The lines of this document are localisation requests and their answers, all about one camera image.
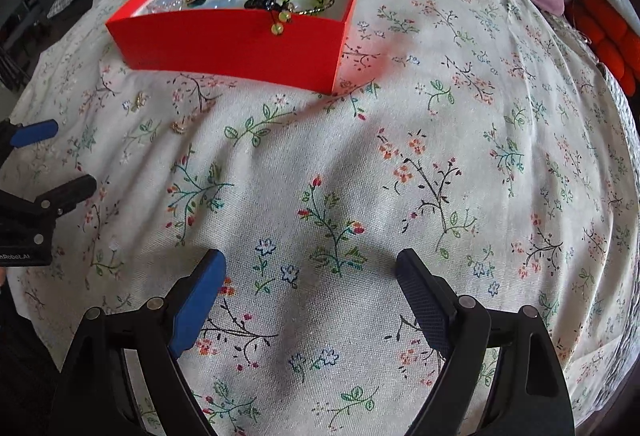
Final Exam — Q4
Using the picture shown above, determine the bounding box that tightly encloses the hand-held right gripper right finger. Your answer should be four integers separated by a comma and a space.
394, 248, 577, 436

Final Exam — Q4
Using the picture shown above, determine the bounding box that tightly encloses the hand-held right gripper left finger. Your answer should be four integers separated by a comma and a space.
47, 248, 228, 436

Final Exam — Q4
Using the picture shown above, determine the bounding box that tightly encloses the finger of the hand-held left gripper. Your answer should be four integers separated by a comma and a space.
0, 174, 98, 218
0, 118, 59, 162

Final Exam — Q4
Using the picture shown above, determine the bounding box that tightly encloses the red cardboard box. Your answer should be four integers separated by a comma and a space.
105, 0, 365, 96

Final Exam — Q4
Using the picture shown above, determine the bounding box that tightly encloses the black tripod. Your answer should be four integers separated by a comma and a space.
0, 0, 96, 87

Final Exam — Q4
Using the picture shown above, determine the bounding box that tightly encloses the floral bedsheet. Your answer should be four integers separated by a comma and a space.
10, 0, 640, 436

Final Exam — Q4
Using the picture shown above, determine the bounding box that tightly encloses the orange knit cushion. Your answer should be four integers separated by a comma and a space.
575, 0, 640, 97

